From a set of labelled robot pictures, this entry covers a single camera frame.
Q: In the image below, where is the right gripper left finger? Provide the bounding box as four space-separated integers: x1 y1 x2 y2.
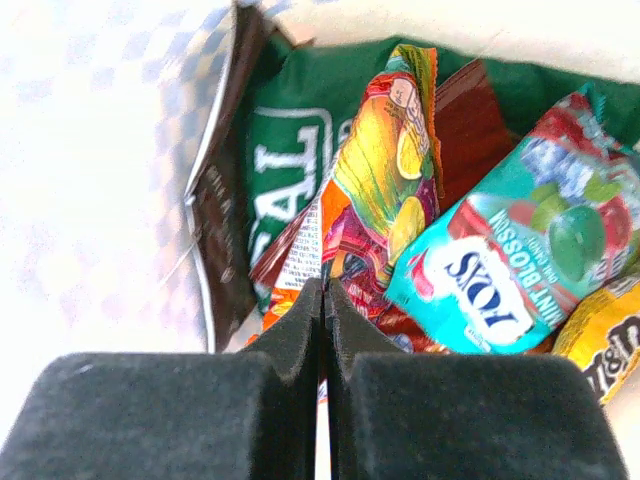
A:
1 279 321 479

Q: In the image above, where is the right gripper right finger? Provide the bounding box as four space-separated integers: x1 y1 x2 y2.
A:
325 280 627 479

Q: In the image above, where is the teal Fox's mint packet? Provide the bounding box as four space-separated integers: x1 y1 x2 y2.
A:
386 84 639 354

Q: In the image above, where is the brown sea salt chips bag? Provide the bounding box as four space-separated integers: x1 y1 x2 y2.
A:
184 2 293 353

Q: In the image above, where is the yellow candy snack packet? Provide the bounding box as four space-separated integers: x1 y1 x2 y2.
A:
261 44 445 353

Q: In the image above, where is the red Doritos bag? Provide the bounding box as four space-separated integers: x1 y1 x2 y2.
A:
249 58 516 354

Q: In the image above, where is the green chips bag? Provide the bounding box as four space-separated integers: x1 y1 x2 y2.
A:
242 35 640 316

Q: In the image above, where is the blue checkered paper bag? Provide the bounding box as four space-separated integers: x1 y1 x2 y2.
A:
0 0 640 354

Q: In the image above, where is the yellow M&M's packet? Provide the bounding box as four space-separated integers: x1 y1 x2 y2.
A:
551 273 639 405

